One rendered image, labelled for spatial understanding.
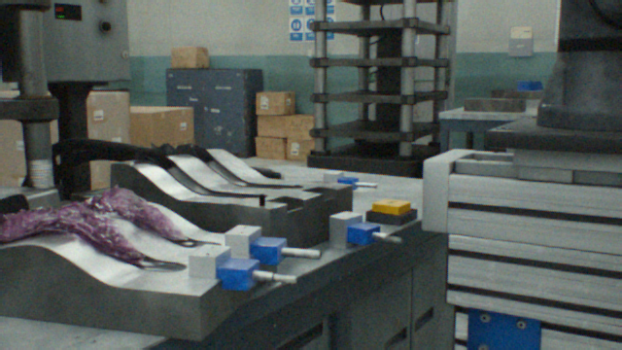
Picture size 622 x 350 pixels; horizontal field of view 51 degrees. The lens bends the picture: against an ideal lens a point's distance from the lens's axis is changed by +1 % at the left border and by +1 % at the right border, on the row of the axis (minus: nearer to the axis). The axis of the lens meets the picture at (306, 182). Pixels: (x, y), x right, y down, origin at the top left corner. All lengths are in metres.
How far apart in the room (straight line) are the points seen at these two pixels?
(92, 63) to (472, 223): 1.29
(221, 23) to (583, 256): 8.24
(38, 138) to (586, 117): 1.21
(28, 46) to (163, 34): 7.82
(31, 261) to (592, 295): 0.66
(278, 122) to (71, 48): 6.30
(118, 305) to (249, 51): 7.91
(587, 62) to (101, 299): 0.61
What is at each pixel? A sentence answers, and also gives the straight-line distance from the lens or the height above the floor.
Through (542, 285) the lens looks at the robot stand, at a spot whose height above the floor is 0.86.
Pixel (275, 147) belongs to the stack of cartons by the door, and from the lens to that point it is 8.03.
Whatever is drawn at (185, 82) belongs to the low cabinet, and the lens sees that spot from 8.54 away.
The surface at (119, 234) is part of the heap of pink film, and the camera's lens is 0.87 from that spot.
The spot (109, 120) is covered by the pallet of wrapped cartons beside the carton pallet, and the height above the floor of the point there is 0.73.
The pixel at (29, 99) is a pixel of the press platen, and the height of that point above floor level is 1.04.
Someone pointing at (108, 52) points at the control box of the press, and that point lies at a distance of 1.89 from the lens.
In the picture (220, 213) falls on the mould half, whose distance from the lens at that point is 1.07.
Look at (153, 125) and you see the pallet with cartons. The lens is 5.73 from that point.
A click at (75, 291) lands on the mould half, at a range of 0.83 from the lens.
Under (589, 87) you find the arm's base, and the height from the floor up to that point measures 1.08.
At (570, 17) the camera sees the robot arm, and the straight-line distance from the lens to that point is 0.80.
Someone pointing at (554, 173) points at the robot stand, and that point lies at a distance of 0.78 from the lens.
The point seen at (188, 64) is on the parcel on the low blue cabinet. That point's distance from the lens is 8.52.
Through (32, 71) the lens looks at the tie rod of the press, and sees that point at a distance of 1.60.
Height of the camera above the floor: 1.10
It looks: 10 degrees down
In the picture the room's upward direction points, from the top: straight up
